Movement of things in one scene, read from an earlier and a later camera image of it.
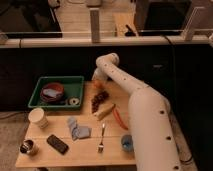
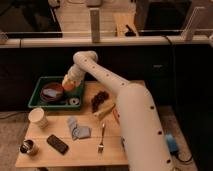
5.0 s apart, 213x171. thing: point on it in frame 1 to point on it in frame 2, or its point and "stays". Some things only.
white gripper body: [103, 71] to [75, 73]
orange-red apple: [98, 84] to [68, 86]
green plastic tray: [73, 86] stays
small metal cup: [26, 146] stays
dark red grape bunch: [95, 102] stays
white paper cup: [37, 116] stays
